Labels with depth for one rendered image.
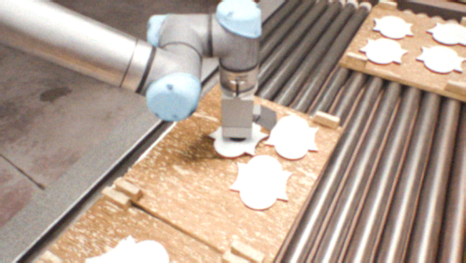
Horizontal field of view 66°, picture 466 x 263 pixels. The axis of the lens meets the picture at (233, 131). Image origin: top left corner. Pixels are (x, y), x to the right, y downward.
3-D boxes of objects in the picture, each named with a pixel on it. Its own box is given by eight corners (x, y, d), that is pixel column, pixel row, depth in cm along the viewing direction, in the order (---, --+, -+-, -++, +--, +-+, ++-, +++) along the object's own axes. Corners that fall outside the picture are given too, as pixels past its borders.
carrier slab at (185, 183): (112, 192, 74) (110, 188, 73) (218, 86, 99) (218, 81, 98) (265, 278, 62) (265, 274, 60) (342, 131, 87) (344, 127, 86)
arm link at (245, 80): (259, 52, 70) (258, 76, 65) (258, 71, 74) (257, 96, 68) (220, 50, 71) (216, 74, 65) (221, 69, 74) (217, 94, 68)
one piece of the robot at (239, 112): (282, 87, 65) (275, 149, 77) (281, 60, 72) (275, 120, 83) (216, 85, 66) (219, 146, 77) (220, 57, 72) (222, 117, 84)
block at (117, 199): (103, 200, 71) (100, 191, 69) (110, 193, 72) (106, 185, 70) (126, 212, 69) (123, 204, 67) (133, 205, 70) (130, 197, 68)
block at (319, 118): (312, 121, 87) (314, 113, 85) (314, 117, 88) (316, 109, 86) (336, 131, 85) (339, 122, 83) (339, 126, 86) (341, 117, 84)
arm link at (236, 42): (212, -5, 63) (261, -6, 63) (214, 50, 70) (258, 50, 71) (210, 17, 57) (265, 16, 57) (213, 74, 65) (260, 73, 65)
